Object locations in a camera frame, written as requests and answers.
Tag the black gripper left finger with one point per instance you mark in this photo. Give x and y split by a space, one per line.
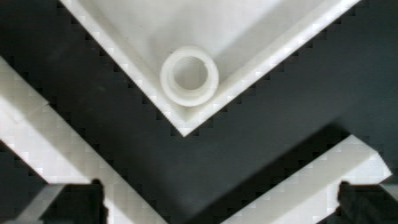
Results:
65 204

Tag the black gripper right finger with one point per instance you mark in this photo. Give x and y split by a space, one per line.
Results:
367 203

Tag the white square tabletop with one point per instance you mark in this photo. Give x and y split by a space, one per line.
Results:
197 46

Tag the white L-shaped obstacle wall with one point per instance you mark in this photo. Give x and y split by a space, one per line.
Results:
296 203

